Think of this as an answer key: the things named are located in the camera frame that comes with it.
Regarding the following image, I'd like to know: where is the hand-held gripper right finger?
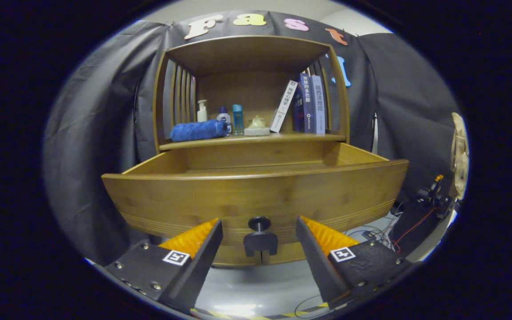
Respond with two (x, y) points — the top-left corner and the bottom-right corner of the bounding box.
(295, 217), (413, 310)

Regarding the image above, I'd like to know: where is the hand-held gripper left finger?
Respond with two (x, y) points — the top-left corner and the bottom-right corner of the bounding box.
(94, 219), (224, 312)

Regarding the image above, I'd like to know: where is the wooden countertop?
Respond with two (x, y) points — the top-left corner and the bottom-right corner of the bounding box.
(159, 132), (346, 151)

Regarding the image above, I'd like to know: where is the wooden cabinet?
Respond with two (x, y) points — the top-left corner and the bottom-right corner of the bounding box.
(153, 36), (351, 154)

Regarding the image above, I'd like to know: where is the black equipment with orange part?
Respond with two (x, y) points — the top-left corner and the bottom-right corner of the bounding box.
(389, 174), (454, 258)

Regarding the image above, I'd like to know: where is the folded blue towel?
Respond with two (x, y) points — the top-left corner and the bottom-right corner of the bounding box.
(170, 119), (231, 143)

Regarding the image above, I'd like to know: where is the white bottle with blue cap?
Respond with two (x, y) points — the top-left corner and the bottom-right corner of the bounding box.
(216, 106), (232, 134)

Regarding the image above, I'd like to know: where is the light blue book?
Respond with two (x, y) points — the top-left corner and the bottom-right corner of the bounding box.
(311, 75), (326, 135)

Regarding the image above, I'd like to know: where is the clear blue bottle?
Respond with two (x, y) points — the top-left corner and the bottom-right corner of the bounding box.
(232, 104), (244, 136)

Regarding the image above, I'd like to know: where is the dark blue book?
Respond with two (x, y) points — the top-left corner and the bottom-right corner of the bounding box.
(292, 73), (315, 134)

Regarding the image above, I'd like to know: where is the white book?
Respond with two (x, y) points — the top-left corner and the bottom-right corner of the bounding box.
(269, 80), (298, 133)

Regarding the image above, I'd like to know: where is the beige tote bag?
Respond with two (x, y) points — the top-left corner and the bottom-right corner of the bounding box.
(450, 112), (470, 200)

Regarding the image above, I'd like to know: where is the black backdrop cloth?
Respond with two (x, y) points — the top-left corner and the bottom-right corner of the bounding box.
(43, 11), (461, 267)

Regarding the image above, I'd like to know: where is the tangle of thin cables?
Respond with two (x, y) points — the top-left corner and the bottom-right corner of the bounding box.
(345, 213), (399, 252)

